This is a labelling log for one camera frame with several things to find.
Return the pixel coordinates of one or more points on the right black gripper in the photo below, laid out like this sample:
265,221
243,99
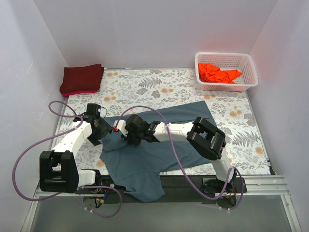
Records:
130,137

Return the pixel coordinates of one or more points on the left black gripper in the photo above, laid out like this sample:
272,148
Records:
102,130

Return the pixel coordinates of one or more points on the grey blue t shirt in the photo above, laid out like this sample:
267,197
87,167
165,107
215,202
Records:
138,168

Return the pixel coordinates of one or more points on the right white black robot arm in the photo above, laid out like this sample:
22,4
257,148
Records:
204,137

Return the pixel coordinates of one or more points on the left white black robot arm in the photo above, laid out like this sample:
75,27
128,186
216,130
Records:
58,169

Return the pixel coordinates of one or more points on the floral patterned table mat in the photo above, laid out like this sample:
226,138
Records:
133,91

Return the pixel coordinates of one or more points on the folded dark red shirt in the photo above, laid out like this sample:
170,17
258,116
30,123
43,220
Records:
77,80

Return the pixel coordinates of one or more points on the crumpled orange t shirt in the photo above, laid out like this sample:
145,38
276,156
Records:
209,73

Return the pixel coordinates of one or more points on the white plastic mesh basket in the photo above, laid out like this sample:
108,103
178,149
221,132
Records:
228,61

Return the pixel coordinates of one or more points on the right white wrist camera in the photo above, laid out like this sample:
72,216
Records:
120,126

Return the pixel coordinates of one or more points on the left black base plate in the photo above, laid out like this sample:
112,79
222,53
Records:
106,186

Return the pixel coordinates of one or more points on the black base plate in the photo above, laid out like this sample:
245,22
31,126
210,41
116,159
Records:
213,185
106,186

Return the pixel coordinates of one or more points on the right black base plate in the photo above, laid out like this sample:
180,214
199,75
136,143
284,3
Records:
213,185

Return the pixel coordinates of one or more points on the aluminium front rail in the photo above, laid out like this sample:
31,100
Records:
253,184

